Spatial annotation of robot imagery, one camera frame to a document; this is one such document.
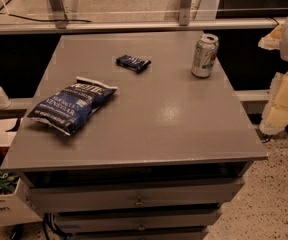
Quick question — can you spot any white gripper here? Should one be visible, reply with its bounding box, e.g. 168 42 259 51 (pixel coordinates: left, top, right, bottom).
258 17 288 135

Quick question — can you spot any blue rxbar blueberry bar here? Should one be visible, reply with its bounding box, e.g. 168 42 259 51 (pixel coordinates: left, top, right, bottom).
116 55 151 73

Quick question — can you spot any white green soda can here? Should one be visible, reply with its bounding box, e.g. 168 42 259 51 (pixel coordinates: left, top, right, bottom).
191 33 219 78

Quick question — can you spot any grey drawer cabinet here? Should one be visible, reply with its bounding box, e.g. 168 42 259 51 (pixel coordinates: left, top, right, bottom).
3 32 266 240

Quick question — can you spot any blue kettle chips bag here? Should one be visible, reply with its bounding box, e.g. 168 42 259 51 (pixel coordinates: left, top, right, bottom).
28 76 117 136

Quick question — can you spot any white cardboard box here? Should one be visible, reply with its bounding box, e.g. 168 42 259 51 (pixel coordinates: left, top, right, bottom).
0 117 43 228

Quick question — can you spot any grey metal bracket right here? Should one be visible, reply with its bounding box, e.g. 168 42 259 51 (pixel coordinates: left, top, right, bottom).
178 0 192 26

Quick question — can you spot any grey metal bracket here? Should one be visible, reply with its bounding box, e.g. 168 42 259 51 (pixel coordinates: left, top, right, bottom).
48 0 67 29
178 0 192 26

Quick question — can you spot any grey metal bracket left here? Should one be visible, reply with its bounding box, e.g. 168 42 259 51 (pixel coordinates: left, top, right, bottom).
48 0 67 29

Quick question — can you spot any black cable behind glass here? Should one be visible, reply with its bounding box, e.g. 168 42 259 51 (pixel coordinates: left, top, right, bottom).
0 0 93 24

